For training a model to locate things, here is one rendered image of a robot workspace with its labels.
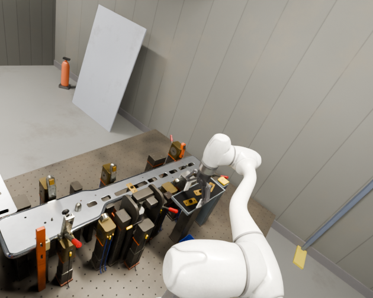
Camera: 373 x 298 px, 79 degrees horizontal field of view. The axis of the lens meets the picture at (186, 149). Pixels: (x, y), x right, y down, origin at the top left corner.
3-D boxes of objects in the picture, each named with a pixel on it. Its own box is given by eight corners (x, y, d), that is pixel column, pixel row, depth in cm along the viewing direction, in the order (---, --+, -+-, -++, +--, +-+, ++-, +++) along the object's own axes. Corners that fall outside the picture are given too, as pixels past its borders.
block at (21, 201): (26, 222, 136) (23, 189, 121) (34, 237, 131) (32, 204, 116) (11, 227, 131) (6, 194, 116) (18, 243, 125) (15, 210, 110)
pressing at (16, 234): (190, 153, 201) (190, 151, 201) (208, 169, 191) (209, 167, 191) (-9, 222, 102) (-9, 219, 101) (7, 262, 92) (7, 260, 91)
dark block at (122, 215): (111, 252, 138) (124, 207, 115) (117, 262, 134) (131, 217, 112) (103, 257, 134) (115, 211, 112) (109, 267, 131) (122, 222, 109)
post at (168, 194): (153, 229, 160) (169, 190, 139) (157, 235, 158) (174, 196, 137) (147, 233, 157) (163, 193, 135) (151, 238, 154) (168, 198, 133)
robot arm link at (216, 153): (202, 167, 107) (227, 171, 111) (215, 140, 99) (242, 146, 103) (199, 153, 116) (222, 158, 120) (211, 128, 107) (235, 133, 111)
